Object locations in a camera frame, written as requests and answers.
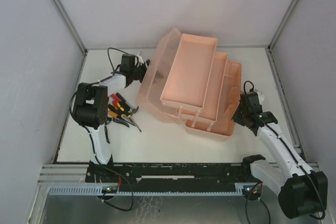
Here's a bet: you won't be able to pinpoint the right aluminium corner post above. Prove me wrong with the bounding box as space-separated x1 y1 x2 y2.
268 0 300 51

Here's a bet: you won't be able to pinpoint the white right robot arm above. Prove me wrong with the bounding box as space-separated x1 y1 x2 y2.
232 90 328 220

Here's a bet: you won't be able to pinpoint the pink middle cantilever tray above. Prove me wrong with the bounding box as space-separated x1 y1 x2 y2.
180 52 228 131

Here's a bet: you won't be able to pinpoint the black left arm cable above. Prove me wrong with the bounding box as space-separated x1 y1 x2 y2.
69 47 137 156

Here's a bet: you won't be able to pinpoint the left aluminium corner post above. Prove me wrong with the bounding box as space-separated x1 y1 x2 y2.
51 0 88 56

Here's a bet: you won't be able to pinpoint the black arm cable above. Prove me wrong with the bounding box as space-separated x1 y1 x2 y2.
243 80 326 222
69 47 137 156

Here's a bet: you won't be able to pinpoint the pink translucent tool box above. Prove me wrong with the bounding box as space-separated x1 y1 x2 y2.
136 28 242 138

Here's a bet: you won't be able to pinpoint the grey slotted cable duct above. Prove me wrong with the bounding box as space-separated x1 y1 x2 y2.
49 183 253 196

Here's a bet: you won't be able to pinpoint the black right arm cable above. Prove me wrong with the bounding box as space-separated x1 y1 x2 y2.
243 80 326 222

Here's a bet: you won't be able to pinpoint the aluminium corner post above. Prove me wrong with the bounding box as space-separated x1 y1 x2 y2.
268 0 300 51
51 0 88 56

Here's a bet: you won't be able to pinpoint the pink upper cantilever tray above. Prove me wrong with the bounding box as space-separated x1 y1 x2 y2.
160 34 218 118

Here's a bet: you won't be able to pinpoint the pink cantilever tray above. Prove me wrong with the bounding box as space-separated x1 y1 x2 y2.
180 52 228 131
160 34 218 118

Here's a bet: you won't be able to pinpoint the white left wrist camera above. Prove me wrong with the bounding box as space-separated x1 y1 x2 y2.
135 51 144 65

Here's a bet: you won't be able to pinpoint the yellow black screwdriver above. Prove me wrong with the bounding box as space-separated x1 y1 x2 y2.
108 101 125 111

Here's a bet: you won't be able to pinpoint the black needle nose pliers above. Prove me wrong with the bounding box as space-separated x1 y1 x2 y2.
112 118 142 132

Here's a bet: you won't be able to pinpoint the black claw hammer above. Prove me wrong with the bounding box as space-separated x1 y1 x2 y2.
116 92 139 115

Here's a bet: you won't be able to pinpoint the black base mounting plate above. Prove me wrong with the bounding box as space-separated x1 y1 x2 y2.
85 163 258 194

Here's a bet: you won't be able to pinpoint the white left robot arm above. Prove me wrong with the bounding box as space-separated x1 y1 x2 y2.
69 54 151 165

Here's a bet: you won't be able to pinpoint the aluminium frame rail front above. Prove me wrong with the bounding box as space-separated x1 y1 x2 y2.
38 163 324 183

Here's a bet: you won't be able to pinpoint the red utility knife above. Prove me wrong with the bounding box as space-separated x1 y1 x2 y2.
109 93 122 103

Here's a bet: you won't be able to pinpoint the black handled pliers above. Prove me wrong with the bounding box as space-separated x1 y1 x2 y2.
104 117 112 144

